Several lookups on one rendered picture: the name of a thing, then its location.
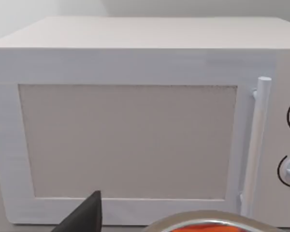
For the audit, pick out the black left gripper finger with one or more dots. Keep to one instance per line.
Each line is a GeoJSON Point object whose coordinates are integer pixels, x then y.
{"type": "Point", "coordinates": [87, 215]}

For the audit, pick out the red and silver can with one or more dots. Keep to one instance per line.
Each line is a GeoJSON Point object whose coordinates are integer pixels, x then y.
{"type": "Point", "coordinates": [207, 223]}

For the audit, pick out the white microwave door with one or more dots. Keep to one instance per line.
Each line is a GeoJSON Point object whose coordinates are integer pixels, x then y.
{"type": "Point", "coordinates": [125, 140]}

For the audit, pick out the pale microwave oven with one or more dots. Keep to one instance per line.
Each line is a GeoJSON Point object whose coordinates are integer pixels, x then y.
{"type": "Point", "coordinates": [140, 33]}

